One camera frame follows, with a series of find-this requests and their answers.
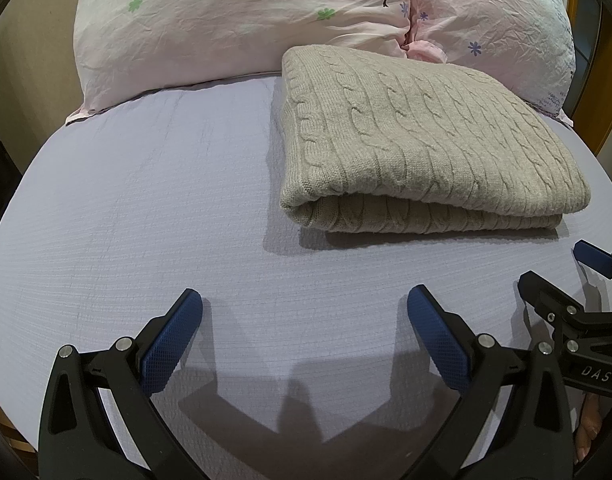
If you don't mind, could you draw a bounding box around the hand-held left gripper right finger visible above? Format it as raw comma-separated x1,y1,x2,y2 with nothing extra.
406,284,575,480

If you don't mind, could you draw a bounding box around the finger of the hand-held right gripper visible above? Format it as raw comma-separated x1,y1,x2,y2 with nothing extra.
573,239,612,282
517,270,589,333

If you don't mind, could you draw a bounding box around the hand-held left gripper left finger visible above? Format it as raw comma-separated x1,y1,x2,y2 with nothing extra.
38,288,207,480

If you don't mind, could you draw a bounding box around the beige cable-knit sweater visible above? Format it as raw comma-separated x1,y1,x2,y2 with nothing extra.
279,45,592,235

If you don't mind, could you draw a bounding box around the person's right hand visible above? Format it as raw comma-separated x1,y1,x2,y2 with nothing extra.
574,394,603,466

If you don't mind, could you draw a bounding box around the lavender bed sheet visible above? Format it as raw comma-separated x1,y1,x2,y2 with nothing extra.
0,74,612,480

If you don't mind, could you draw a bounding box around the wooden headboard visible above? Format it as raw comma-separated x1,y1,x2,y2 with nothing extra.
563,0,612,133

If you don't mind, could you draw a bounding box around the pink floral pillow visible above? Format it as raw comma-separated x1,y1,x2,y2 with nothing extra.
66,0,417,125
408,0,578,123

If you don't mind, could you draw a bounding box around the wooden bed frame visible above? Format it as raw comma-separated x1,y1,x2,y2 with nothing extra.
0,392,39,458

